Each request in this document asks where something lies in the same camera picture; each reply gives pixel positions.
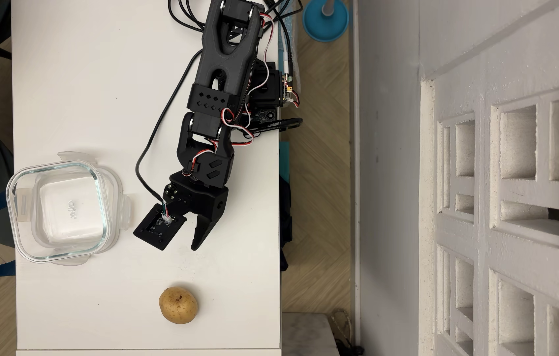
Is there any white lattice block screen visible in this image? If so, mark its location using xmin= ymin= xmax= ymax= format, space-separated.
xmin=420 ymin=79 xmax=559 ymax=356

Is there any grey stone slab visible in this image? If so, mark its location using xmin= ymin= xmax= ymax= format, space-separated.
xmin=282 ymin=312 xmax=340 ymax=356

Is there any round blue stand base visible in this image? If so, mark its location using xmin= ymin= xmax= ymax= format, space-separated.
xmin=302 ymin=0 xmax=350 ymax=43

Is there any dark cloth beside table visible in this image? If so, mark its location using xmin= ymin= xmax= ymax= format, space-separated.
xmin=279 ymin=175 xmax=293 ymax=272

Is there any black power cable bundle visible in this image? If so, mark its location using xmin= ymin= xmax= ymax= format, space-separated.
xmin=168 ymin=0 xmax=305 ymax=33

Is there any black square wrist camera module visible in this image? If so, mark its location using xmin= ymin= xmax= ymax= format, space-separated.
xmin=133 ymin=203 xmax=187 ymax=251

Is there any green controller circuit board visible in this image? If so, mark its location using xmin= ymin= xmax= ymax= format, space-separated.
xmin=282 ymin=73 xmax=301 ymax=107

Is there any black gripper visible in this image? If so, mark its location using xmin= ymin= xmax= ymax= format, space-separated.
xmin=163 ymin=170 xmax=229 ymax=251

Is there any red white servo wire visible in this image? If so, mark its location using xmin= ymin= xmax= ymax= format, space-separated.
xmin=181 ymin=108 xmax=256 ymax=178
xmin=246 ymin=12 xmax=276 ymax=100

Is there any thin black camera cable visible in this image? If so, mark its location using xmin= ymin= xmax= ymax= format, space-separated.
xmin=135 ymin=48 xmax=203 ymax=214

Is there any coiled beige cord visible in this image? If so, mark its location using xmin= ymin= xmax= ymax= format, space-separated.
xmin=328 ymin=309 xmax=365 ymax=356

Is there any black table clamp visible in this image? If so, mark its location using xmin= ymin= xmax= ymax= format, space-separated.
xmin=245 ymin=117 xmax=304 ymax=135

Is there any small tan potato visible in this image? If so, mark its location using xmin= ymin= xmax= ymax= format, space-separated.
xmin=159 ymin=287 xmax=199 ymax=325

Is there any white usb plug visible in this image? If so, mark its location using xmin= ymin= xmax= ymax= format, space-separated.
xmin=282 ymin=37 xmax=294 ymax=75

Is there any clear glass food container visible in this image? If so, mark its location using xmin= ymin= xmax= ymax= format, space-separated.
xmin=6 ymin=161 xmax=112 ymax=263

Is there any translucent plastic container lid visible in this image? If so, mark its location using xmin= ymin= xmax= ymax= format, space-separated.
xmin=15 ymin=151 xmax=132 ymax=267

